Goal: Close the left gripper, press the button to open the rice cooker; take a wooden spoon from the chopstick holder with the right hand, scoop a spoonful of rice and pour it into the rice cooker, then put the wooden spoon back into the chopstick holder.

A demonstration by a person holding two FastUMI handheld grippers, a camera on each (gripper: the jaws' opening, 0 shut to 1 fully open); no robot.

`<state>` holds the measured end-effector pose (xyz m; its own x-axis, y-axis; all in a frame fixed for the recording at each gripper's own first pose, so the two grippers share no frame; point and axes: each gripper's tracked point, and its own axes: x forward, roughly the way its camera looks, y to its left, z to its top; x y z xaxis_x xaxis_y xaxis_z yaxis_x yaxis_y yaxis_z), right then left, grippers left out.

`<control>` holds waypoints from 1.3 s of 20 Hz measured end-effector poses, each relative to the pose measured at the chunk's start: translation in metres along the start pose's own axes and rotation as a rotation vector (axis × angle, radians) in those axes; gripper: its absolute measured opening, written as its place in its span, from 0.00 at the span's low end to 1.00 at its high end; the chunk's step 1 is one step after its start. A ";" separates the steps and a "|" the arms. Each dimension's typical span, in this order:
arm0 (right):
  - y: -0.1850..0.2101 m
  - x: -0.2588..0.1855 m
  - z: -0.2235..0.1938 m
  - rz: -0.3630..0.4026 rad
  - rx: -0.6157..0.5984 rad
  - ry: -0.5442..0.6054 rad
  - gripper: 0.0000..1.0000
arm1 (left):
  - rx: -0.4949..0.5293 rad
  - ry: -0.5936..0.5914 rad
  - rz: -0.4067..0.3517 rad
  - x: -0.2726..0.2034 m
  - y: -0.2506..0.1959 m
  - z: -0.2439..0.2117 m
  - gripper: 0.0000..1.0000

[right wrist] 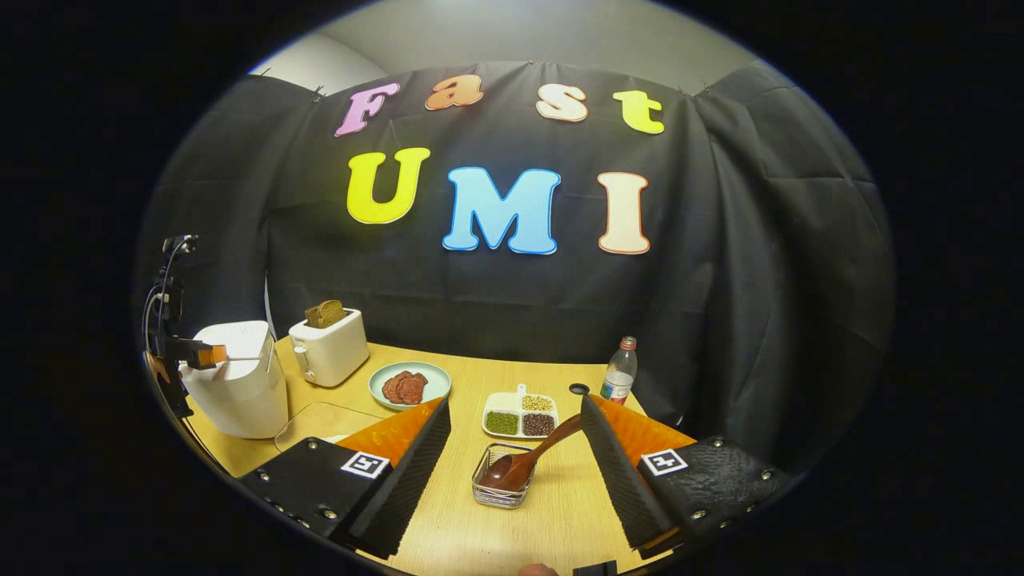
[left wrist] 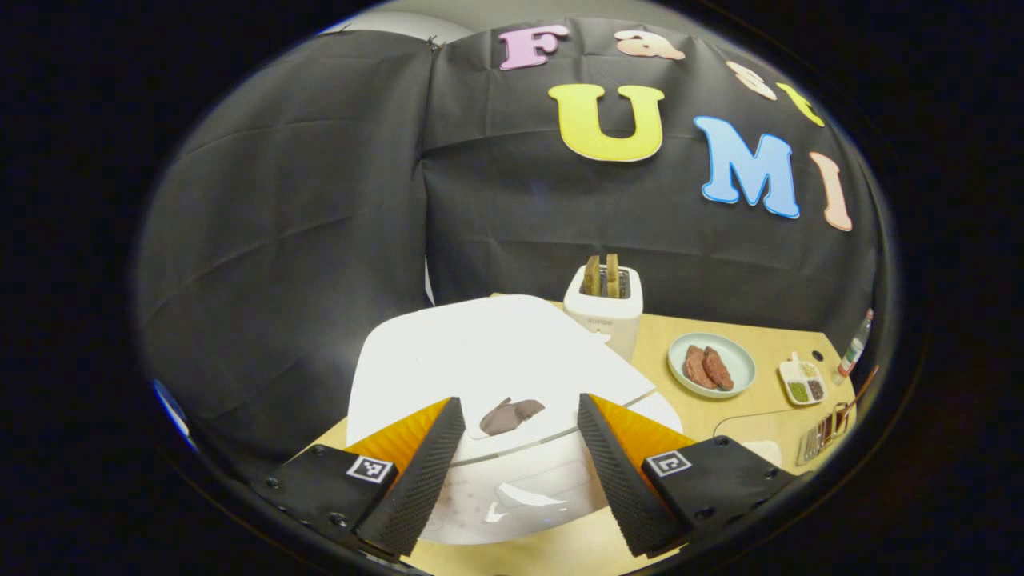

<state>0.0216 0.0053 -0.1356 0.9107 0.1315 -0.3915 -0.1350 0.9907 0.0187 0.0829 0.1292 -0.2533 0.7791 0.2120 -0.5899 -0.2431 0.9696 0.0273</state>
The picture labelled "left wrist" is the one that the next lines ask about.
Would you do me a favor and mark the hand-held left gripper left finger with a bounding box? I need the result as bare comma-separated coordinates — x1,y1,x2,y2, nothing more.
252,396,466,558

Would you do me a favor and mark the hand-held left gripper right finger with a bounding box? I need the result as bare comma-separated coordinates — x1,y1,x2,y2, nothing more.
578,392,801,558

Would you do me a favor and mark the white rice cooker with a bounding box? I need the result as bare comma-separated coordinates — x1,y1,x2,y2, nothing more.
346,294,683,546

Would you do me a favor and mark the metal wire chopstick holder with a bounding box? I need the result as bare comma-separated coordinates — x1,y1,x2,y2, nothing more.
796,400,853,466

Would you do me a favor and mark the red meat piece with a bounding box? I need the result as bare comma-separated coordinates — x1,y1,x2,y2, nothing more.
684,345,718,390
702,346,734,391

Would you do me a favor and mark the white toaster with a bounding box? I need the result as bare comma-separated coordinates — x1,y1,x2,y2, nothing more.
563,264,644,362

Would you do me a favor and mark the pale green plate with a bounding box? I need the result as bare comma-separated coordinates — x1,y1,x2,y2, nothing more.
667,332,757,399

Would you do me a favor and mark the white divided dish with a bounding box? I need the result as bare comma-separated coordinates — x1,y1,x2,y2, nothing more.
778,352,826,406

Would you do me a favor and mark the clear plastic bottle red label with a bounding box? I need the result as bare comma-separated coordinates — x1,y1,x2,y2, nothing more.
838,309,874,377

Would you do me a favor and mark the black backdrop cloth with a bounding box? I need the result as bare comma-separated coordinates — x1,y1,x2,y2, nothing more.
136,18,881,473

